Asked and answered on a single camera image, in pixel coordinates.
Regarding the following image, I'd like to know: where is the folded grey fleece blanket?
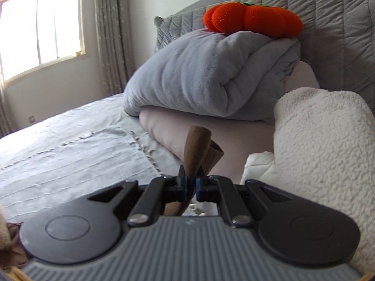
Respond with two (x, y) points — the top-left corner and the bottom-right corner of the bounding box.
(123, 30), (302, 123)

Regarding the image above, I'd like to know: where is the pink pillow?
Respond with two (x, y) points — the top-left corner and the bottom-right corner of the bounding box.
(138, 61), (320, 183)

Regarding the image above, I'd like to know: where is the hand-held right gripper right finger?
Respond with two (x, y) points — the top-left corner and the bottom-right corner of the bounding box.
(195, 175), (293, 229)

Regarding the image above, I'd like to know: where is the grey patterned curtain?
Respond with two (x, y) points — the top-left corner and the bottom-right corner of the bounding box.
(94, 0), (131, 97)

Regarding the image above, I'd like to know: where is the orange plush pumpkin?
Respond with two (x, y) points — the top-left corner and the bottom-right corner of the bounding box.
(203, 2), (304, 39)

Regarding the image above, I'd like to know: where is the white quilted pad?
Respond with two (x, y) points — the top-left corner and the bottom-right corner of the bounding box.
(240, 151), (277, 185)

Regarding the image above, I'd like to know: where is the window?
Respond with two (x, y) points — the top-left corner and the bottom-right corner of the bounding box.
(0, 0), (86, 86)

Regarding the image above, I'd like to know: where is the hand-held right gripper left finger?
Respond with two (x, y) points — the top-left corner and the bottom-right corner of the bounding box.
(87, 165), (189, 228)

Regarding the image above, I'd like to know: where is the grey quilted pillow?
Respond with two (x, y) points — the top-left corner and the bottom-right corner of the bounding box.
(259, 0), (375, 125)
(154, 14), (209, 54)

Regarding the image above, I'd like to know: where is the brown fleece garment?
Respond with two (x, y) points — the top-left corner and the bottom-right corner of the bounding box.
(163, 125), (225, 216)

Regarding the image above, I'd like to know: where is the white sherpa blanket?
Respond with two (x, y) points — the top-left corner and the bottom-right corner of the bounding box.
(272, 86), (375, 273)

